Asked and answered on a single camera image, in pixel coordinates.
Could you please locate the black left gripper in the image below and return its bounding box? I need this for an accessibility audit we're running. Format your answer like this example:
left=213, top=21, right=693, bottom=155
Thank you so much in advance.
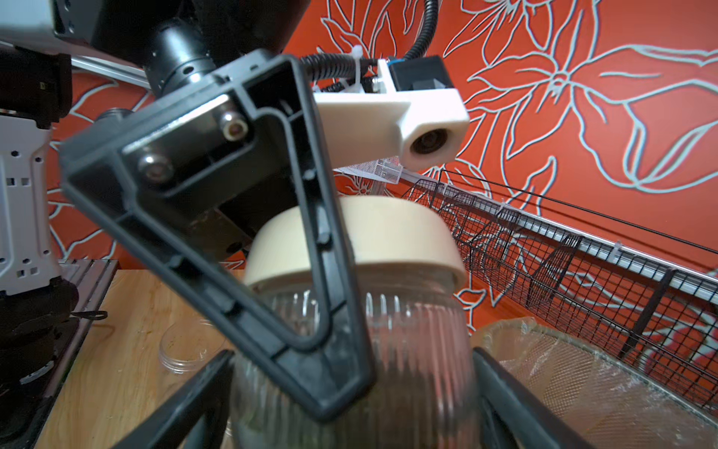
left=60, top=51, right=376, bottom=422

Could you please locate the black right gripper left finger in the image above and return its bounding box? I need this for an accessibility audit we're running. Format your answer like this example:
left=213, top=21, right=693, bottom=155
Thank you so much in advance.
left=115, top=350, right=235, bottom=449

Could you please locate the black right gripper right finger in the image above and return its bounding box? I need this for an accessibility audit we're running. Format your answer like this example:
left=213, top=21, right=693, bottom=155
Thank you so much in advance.
left=472, top=347, right=591, bottom=448

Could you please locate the clear jar with tea leaves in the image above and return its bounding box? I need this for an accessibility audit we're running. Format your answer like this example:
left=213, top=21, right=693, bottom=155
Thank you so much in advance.
left=159, top=318, right=227, bottom=374

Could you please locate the beige lidded jar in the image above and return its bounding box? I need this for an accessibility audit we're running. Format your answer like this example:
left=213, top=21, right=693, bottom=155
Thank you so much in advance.
left=231, top=196, right=479, bottom=448

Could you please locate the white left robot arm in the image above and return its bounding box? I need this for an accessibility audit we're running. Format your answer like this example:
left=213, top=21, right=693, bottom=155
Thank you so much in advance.
left=50, top=1, right=376, bottom=423

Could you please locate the yellow plastic bin liner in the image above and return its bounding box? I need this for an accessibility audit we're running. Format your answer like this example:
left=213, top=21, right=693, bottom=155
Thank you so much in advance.
left=472, top=318, right=717, bottom=448

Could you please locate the black wire wall basket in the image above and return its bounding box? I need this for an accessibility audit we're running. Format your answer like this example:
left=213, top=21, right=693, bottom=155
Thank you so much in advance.
left=406, top=179, right=717, bottom=413

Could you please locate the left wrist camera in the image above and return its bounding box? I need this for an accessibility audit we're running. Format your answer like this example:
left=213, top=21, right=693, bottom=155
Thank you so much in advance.
left=314, top=55, right=469, bottom=172

